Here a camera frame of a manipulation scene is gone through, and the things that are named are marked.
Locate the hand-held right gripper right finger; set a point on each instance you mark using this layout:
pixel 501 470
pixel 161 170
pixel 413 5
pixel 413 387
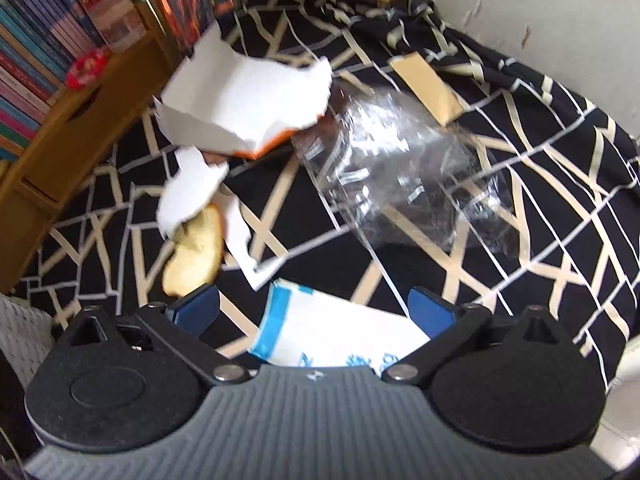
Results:
pixel 430 312

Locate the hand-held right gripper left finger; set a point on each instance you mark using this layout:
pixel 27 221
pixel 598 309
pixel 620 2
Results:
pixel 197 307

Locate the bread slice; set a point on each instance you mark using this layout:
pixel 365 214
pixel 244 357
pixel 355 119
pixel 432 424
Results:
pixel 195 255

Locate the white blue-print bag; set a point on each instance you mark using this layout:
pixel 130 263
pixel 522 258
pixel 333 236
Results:
pixel 330 330

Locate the white torn paper wrapper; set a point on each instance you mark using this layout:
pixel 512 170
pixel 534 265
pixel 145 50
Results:
pixel 192 185

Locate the clear plastic bag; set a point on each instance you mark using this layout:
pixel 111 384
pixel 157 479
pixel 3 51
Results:
pixel 400 170

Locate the torn white orange cardboard box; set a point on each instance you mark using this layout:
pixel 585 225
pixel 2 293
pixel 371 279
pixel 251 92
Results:
pixel 240 95

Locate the row of blue red books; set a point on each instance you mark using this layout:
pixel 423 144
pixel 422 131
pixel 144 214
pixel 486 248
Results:
pixel 35 40

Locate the white textured object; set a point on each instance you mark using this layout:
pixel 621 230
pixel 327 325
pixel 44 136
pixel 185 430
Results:
pixel 22 330

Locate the black patterned cloth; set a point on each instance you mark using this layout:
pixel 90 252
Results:
pixel 550 160

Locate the wooden desk shelf with drawer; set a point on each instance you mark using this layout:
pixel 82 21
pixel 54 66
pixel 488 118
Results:
pixel 75 145

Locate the white padded object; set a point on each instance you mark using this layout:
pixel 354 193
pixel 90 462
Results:
pixel 625 390

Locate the brown paper piece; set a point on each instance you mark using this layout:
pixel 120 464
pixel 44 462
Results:
pixel 427 87

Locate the pink crochet flower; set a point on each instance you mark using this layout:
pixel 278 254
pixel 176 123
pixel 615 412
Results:
pixel 87 67

